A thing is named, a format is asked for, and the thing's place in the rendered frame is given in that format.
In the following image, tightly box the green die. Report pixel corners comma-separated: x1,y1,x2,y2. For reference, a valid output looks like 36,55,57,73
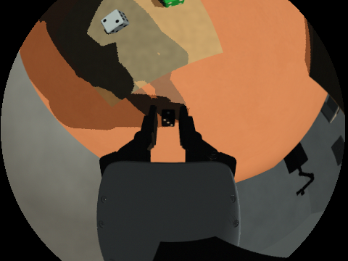
161,0,185,8

